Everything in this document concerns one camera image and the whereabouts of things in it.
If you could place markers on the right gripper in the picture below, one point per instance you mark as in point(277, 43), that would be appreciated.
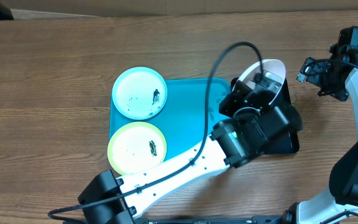
point(341, 93)

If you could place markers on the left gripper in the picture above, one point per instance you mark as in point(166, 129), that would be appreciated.
point(232, 97)

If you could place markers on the white plate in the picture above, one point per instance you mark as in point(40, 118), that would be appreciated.
point(271, 65)

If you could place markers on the light blue plate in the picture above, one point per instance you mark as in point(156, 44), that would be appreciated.
point(139, 93)

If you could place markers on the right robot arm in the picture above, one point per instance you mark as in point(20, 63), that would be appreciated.
point(340, 199)

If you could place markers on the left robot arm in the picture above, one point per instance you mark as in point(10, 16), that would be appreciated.
point(254, 128)

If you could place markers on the teal plastic tray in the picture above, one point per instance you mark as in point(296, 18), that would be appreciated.
point(181, 120)

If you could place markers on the black water tray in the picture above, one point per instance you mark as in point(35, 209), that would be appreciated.
point(280, 123)

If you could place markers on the yellow plate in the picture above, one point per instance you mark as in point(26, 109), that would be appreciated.
point(136, 147)

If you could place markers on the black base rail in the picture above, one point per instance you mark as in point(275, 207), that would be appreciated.
point(259, 219)

